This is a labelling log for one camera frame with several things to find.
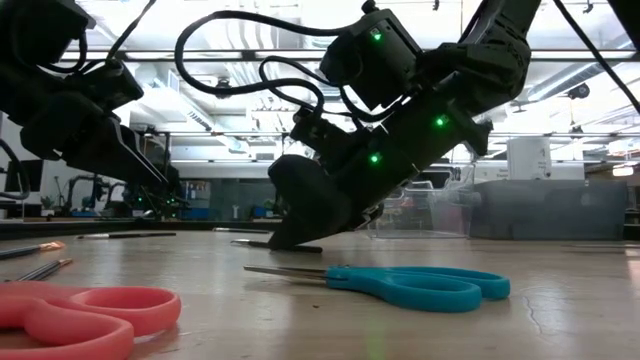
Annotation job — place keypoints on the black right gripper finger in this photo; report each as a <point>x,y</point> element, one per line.
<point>310,200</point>

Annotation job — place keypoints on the smoky grey plastic bin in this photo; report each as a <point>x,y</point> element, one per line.
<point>550,210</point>

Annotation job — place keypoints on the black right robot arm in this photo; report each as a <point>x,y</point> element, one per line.
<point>500,60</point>

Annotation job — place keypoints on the blue storage cabinet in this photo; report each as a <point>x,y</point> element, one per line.
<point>195,210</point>

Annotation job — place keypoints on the black aluminium table frame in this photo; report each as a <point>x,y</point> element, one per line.
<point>200,226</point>

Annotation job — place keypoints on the black ceiling spotlight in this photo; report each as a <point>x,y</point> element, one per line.
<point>223,86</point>
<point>579,91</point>

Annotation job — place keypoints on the clear plastic bin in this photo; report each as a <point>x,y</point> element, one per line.
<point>440,220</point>

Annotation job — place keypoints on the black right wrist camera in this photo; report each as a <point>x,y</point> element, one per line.
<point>325,140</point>

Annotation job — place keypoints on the black overhead crossbar with lights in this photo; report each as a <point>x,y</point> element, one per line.
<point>248,55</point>

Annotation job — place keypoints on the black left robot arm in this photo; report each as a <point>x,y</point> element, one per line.
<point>35,30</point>

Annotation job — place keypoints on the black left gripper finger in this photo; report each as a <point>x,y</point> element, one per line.
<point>120,155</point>

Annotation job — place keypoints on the small background potted plant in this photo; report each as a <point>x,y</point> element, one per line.
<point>48,202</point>

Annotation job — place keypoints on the black computer monitor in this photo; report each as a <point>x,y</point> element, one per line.
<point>15,175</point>

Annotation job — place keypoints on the black paintbrush silver ferrule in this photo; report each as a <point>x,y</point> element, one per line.
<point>240,230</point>
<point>140,234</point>
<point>250,243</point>

